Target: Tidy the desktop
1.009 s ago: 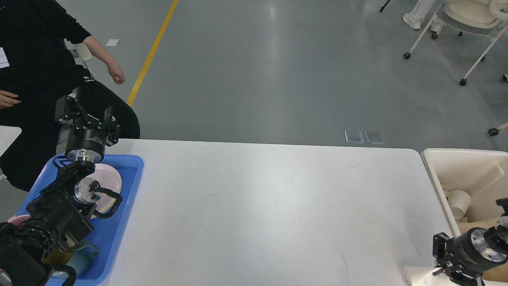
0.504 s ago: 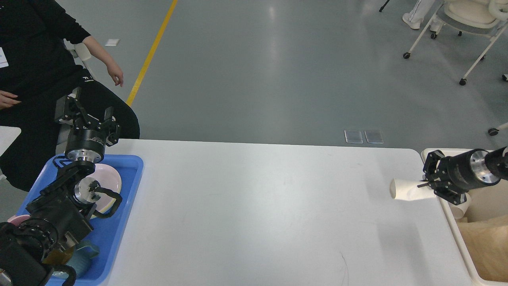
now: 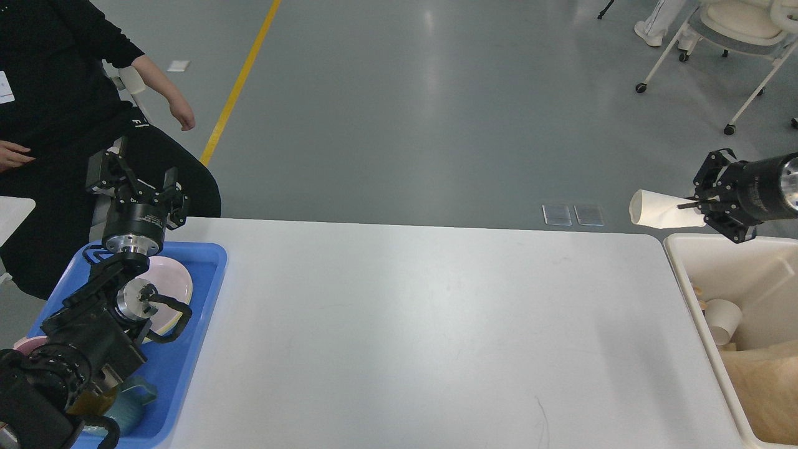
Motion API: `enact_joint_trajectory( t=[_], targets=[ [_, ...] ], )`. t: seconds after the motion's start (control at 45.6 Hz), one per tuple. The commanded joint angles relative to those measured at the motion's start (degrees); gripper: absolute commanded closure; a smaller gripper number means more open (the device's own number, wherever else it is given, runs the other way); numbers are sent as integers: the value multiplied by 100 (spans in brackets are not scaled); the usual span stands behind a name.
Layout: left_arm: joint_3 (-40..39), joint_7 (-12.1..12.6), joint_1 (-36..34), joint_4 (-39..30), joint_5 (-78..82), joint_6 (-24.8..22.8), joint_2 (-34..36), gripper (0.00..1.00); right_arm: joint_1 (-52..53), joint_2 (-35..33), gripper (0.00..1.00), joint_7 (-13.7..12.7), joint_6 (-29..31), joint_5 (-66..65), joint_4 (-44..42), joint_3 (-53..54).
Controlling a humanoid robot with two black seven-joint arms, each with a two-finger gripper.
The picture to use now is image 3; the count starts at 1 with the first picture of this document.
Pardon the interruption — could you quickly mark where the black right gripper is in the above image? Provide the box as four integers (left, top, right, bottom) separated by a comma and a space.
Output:
676, 148, 797, 244

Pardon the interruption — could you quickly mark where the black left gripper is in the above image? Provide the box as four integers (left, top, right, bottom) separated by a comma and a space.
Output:
86, 136, 190, 256

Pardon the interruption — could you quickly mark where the pink plate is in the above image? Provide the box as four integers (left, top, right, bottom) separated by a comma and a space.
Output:
125, 256, 193, 337

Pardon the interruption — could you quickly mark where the brown paper bag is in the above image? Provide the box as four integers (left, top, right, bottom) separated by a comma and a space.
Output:
720, 339, 797, 445

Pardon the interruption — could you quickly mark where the pink mug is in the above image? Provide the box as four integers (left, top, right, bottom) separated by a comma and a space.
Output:
12, 336, 48, 356

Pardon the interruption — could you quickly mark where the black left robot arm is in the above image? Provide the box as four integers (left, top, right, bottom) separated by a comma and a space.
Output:
1, 137, 192, 448

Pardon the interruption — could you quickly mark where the white plastic bin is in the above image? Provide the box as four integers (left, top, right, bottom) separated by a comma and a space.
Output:
664, 234, 797, 448

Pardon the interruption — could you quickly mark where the right clear floor plate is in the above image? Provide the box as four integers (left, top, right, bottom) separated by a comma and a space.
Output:
575, 205, 606, 227

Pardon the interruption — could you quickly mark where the clear floor plate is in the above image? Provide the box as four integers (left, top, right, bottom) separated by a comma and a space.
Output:
542, 204, 573, 226
575, 205, 606, 227

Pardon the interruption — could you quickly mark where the white paper scrap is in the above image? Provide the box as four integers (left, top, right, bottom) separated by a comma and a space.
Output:
167, 60, 191, 73

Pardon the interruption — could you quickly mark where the white table corner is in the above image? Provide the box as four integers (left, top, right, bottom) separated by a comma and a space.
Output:
1, 196, 36, 246

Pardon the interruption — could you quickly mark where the person in black clothes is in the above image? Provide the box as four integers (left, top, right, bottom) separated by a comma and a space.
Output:
1, 1, 196, 299

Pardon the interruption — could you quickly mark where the left clear floor plate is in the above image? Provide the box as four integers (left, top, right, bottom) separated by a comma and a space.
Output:
542, 204, 573, 226

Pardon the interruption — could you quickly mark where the blue plastic tray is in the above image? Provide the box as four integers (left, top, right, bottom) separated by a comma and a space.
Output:
26, 241, 228, 448

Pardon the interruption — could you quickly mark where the white office chair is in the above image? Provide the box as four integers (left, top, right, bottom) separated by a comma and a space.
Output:
635, 1, 797, 135

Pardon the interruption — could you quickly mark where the person in white trousers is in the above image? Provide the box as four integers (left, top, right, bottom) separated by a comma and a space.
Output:
633, 1, 686, 48

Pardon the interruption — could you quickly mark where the teal mug yellow inside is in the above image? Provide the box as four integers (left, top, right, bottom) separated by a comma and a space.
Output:
68, 375, 158, 437

